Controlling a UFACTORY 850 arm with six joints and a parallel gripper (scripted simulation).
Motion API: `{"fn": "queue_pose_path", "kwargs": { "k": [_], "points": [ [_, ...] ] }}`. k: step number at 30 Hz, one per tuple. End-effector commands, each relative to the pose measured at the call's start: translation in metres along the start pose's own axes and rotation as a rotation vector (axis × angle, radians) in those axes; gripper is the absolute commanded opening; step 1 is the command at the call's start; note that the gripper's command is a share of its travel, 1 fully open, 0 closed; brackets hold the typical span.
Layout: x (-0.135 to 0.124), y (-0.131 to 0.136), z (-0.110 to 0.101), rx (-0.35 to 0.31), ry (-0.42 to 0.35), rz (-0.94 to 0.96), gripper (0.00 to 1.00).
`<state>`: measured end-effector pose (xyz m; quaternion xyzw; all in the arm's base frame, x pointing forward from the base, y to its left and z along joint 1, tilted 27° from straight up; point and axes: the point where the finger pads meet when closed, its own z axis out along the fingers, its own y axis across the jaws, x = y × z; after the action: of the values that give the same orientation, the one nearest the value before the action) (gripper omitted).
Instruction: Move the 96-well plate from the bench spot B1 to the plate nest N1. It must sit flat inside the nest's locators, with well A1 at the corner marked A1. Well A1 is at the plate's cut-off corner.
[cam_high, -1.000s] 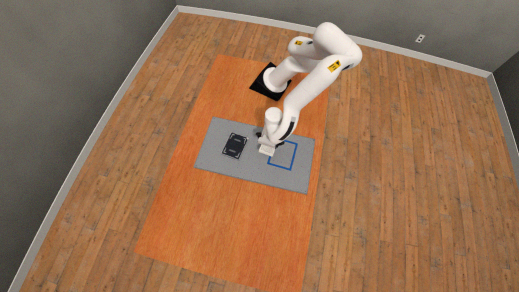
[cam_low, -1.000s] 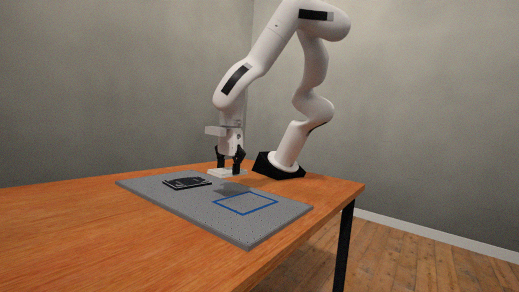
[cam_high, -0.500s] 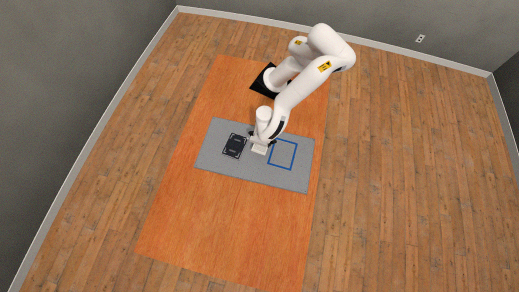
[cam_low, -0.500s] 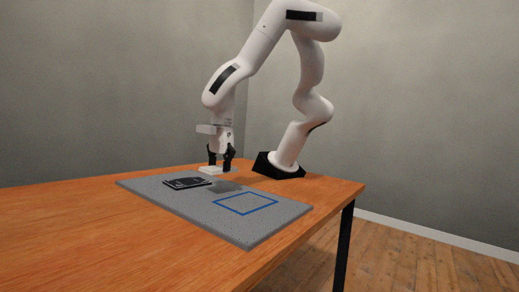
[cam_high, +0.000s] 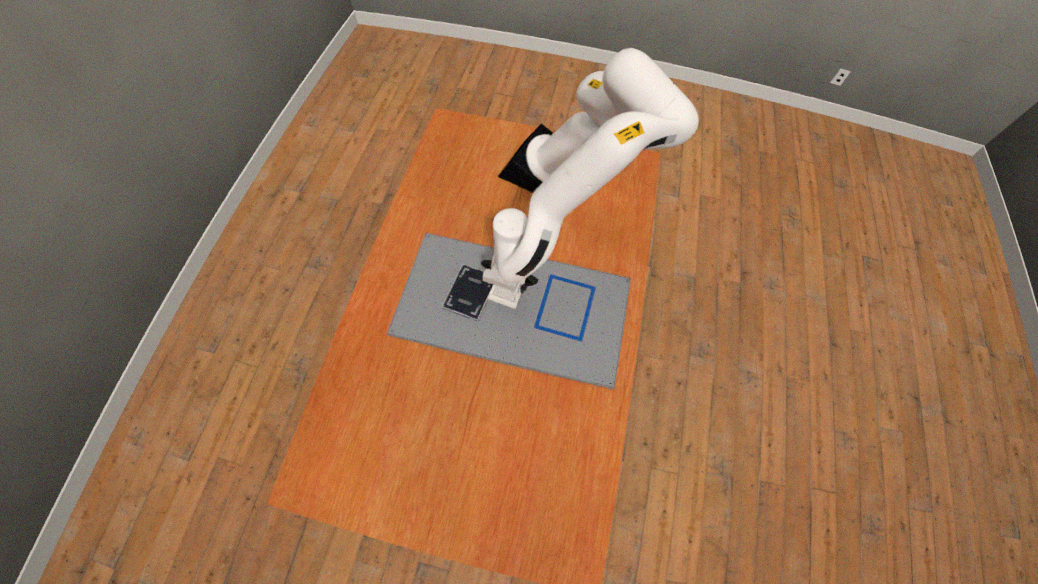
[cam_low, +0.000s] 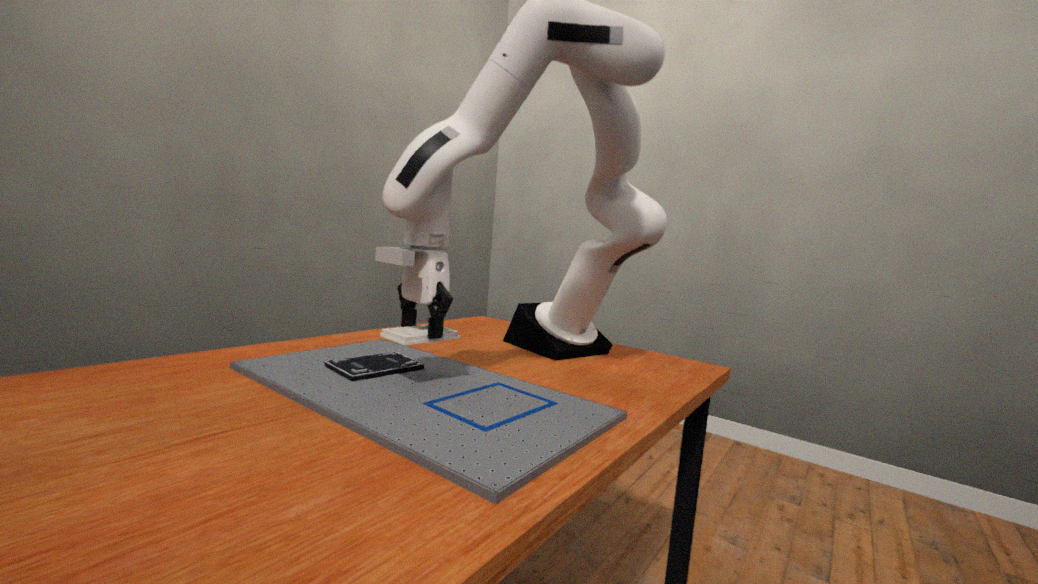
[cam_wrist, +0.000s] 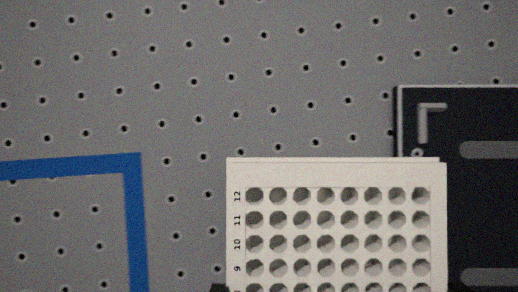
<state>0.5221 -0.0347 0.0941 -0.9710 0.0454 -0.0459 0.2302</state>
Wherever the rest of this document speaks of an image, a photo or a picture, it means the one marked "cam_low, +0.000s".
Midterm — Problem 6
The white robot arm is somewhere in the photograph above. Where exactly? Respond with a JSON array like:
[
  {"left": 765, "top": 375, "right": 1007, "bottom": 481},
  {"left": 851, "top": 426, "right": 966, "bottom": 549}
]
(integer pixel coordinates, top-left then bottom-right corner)
[{"left": 375, "top": 0, "right": 667, "bottom": 345}]

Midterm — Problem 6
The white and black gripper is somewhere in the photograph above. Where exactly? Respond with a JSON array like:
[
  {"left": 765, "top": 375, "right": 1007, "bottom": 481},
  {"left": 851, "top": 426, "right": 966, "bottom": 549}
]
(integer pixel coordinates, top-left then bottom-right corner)
[{"left": 397, "top": 249, "right": 452, "bottom": 339}]

